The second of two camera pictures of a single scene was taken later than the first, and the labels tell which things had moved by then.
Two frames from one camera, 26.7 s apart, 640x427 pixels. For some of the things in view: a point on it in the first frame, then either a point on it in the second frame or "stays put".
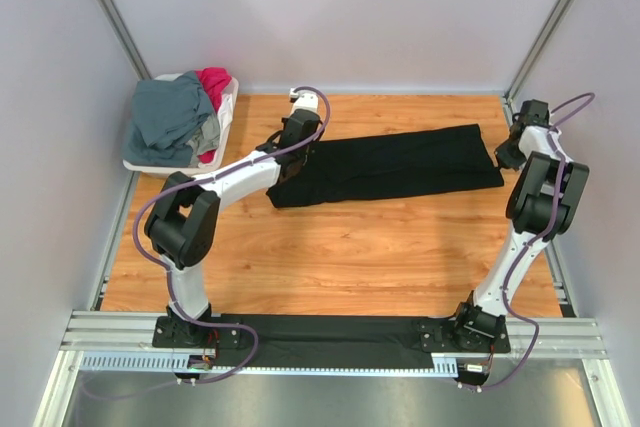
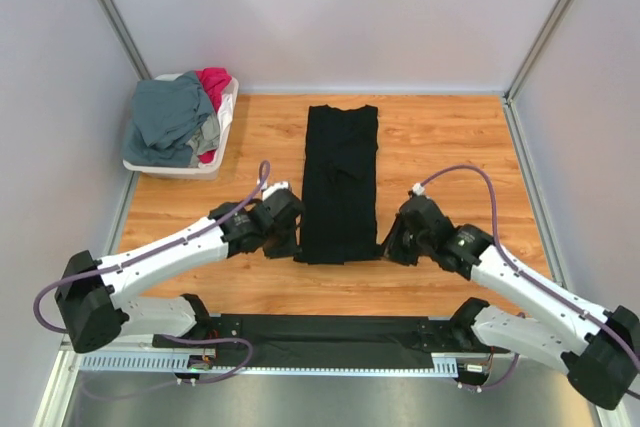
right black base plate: [462, 336] stays put
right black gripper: [504, 160] to [391, 250]
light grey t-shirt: [206, 139] stays put
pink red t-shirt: [215, 79] stays put
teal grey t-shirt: [167, 114] stays put
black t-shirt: [389, 166] to [338, 221]
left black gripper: [310, 153] to [290, 249]
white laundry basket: [166, 171] stays put
